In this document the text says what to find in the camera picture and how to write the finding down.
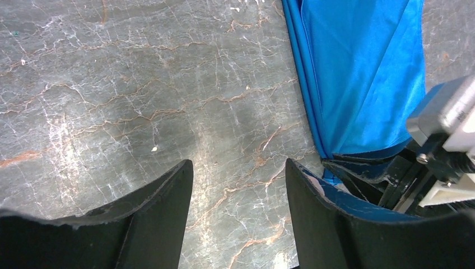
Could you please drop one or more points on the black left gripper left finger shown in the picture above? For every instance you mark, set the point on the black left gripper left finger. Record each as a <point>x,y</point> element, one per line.
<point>143,229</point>

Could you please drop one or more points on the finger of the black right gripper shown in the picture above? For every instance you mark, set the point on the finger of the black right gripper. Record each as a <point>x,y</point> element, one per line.
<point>382,182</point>

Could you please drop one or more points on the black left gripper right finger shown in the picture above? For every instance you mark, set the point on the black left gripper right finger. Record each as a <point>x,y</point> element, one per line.
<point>334,229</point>

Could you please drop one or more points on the blue cloth napkin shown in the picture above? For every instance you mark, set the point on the blue cloth napkin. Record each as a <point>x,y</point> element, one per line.
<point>361,70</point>

